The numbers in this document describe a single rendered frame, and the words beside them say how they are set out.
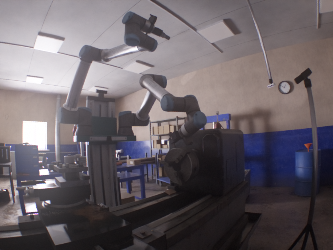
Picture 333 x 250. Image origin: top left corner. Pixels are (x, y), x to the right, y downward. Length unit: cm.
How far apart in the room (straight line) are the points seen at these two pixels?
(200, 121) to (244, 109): 372
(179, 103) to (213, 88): 415
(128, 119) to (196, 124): 105
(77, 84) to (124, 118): 66
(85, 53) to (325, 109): 448
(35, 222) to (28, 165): 175
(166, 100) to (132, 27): 46
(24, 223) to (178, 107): 104
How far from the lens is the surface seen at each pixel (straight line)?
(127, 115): 191
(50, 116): 802
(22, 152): 268
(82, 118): 171
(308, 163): 376
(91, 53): 150
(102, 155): 202
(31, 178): 254
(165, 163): 124
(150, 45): 111
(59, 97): 803
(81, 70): 152
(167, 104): 98
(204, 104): 518
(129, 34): 103
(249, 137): 460
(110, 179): 206
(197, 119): 99
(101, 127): 194
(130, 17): 109
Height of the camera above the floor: 126
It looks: 6 degrees up
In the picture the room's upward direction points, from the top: 3 degrees counter-clockwise
